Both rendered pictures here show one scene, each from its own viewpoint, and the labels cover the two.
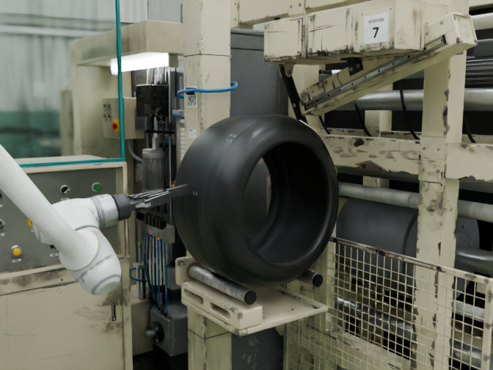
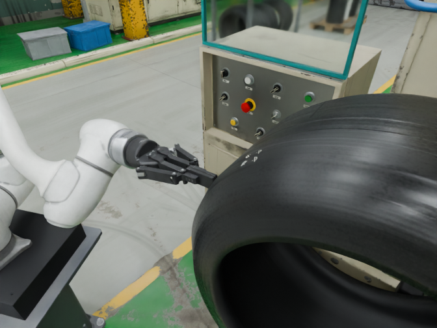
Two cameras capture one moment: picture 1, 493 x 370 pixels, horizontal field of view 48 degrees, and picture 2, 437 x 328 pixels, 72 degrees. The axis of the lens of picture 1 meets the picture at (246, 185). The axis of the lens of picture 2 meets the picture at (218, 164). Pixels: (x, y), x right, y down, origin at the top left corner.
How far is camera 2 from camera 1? 1.53 m
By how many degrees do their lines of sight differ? 73
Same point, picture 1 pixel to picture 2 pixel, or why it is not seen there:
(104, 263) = (47, 205)
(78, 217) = (85, 146)
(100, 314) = not seen: hidden behind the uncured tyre
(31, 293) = (231, 157)
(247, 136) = (263, 178)
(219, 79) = not seen: outside the picture
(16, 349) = not seen: hidden behind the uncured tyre
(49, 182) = (265, 75)
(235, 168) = (209, 217)
